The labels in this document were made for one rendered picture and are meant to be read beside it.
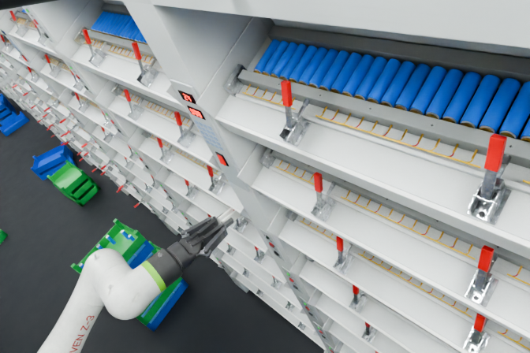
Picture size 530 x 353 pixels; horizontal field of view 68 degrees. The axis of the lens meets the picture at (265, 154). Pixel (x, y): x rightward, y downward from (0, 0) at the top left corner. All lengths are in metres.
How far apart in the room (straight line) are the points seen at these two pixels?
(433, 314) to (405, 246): 0.19
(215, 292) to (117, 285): 1.30
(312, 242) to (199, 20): 0.53
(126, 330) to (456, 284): 2.12
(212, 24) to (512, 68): 0.43
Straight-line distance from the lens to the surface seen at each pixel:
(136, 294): 1.09
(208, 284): 2.39
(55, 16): 1.30
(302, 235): 0.93
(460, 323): 0.81
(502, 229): 0.46
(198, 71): 0.67
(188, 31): 0.65
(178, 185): 1.52
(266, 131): 0.62
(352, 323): 1.23
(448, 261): 0.64
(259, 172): 0.82
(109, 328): 2.62
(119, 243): 2.19
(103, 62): 1.14
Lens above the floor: 1.87
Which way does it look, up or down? 41 degrees down
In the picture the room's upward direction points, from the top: 25 degrees counter-clockwise
